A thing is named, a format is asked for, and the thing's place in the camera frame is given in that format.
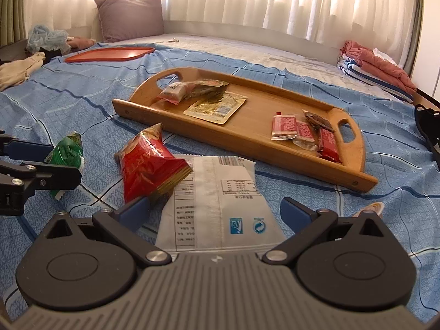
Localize beige garment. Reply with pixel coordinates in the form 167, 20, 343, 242
0, 51, 47, 92

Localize blue plastic bag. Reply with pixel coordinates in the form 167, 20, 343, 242
27, 24, 69, 56

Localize purple pillow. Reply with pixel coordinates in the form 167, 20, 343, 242
94, 0, 165, 43

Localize red snack bar packet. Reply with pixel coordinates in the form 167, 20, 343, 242
317, 127, 343, 164

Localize white wardrobe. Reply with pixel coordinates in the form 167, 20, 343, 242
409, 0, 440, 102

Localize small white cloth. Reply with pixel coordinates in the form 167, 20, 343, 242
372, 47, 399, 66

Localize beige snack bar packet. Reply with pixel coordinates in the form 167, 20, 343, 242
158, 82, 189, 104

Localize crumpled pink cloth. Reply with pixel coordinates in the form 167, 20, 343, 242
67, 36, 97, 50

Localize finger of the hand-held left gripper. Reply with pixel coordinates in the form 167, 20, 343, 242
0, 160, 83, 216
0, 131, 55, 161

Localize orange jelly cup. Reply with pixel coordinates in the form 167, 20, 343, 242
350, 201, 385, 219

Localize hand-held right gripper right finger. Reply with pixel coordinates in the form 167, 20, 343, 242
261, 197, 392, 265

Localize blue checked bed sheet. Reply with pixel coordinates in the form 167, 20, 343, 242
0, 43, 440, 320

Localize grey window ledge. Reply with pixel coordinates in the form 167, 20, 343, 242
161, 20, 344, 66

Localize red checkered cracker packet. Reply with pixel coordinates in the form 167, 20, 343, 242
292, 121, 318, 151
270, 111, 299, 141

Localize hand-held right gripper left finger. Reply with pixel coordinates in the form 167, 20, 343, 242
38, 196, 172, 268

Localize white patterned mattress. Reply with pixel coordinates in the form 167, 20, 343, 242
103, 34, 396, 97

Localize folded blue striped towels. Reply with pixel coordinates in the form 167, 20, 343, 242
336, 53, 415, 104

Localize red triangular chip packet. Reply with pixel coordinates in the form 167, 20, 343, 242
114, 122, 193, 204

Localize wide white curtain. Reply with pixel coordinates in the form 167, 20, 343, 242
154, 0, 422, 62

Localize gold brown snack packet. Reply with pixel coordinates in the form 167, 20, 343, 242
184, 79, 230, 100

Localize red oval plate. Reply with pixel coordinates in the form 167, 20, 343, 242
65, 46, 156, 64

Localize green curtain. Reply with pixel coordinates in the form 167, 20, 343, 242
402, 0, 425, 73
0, 0, 37, 47

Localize black cap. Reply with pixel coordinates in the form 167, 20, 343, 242
413, 104, 440, 170

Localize green snack packet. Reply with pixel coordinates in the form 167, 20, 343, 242
44, 131, 85, 200

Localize yellow snack packet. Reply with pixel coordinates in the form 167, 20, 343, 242
183, 91, 249, 125

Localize wooden tray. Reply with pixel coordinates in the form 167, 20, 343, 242
112, 67, 379, 193

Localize large white snack packet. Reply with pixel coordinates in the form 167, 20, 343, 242
155, 155, 287, 255

